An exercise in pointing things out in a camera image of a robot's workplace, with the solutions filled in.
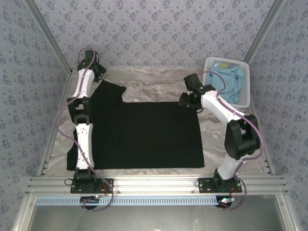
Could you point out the black t-shirt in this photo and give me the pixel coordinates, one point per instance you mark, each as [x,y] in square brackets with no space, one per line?
[144,134]

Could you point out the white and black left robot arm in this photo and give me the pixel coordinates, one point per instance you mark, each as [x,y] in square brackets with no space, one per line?
[84,144]

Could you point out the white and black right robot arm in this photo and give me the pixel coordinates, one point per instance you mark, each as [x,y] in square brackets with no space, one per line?
[221,106]

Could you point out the light blue t-shirt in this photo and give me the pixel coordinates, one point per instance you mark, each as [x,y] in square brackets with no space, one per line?
[231,81]

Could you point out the yellow cloth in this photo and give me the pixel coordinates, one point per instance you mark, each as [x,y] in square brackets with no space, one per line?
[225,65]

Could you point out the white plastic mesh basket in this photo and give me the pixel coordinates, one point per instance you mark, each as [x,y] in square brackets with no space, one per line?
[245,84]

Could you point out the small circuit board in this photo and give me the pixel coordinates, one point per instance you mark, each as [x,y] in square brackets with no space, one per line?
[226,201]
[90,199]

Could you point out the grey metal panel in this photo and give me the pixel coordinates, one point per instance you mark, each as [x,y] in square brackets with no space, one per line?
[156,219]

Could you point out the aluminium corner post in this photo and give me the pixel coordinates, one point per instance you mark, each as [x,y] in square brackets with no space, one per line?
[264,33]
[48,36]

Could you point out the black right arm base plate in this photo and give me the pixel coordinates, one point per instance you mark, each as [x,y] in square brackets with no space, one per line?
[204,185]

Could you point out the aluminium frame rail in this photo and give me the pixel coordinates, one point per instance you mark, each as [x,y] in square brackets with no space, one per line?
[156,184]

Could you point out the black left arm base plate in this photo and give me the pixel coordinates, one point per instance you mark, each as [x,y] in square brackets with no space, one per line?
[106,184]

